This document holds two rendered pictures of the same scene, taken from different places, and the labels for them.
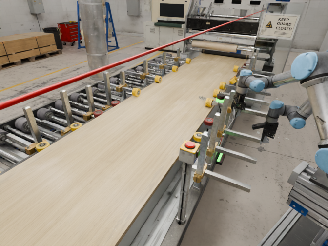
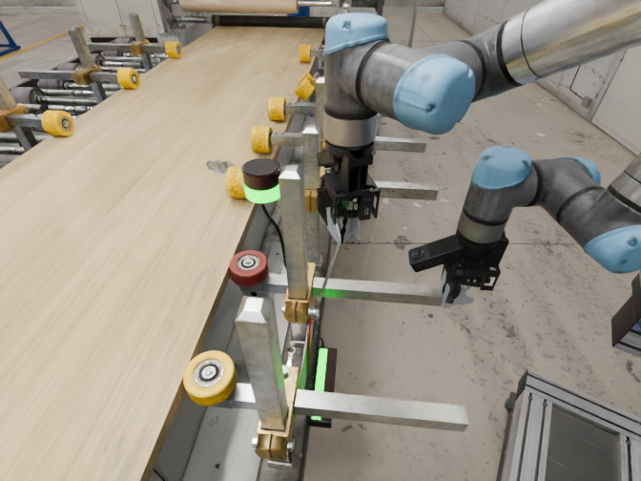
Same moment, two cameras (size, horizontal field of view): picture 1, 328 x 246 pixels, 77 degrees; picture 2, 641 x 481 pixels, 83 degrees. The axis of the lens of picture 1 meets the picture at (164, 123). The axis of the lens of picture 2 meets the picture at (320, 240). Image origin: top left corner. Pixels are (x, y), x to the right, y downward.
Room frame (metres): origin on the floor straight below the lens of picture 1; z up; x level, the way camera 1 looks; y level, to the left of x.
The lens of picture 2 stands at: (0.90, -0.32, 1.44)
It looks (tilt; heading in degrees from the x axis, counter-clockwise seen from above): 41 degrees down; 339
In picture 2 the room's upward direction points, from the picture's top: straight up
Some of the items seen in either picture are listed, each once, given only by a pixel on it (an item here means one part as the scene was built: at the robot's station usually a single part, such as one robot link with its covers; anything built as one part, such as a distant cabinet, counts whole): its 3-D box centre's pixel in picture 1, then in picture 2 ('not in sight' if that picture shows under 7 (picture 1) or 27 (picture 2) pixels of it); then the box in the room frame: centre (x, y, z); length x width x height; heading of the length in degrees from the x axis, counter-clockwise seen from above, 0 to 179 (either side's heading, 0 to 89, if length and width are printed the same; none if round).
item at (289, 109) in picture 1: (292, 112); (559, 187); (1.23, -0.86, 1.12); 0.11 x 0.11 x 0.08; 76
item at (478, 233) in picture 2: (272, 118); (481, 221); (1.27, -0.76, 1.05); 0.08 x 0.08 x 0.05
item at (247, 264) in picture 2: (208, 125); (251, 279); (1.47, -0.37, 0.85); 0.08 x 0.08 x 0.11
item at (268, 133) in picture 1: (269, 128); (472, 256); (1.27, -0.77, 0.97); 0.09 x 0.08 x 0.12; 63
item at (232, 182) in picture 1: (214, 176); not in sight; (0.93, -0.33, 0.81); 0.43 x 0.03 x 0.04; 63
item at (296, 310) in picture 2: (220, 130); (299, 291); (1.40, -0.46, 0.85); 0.13 x 0.06 x 0.05; 153
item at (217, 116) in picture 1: (212, 143); (273, 406); (1.16, -0.34, 0.90); 0.03 x 0.03 x 0.48; 63
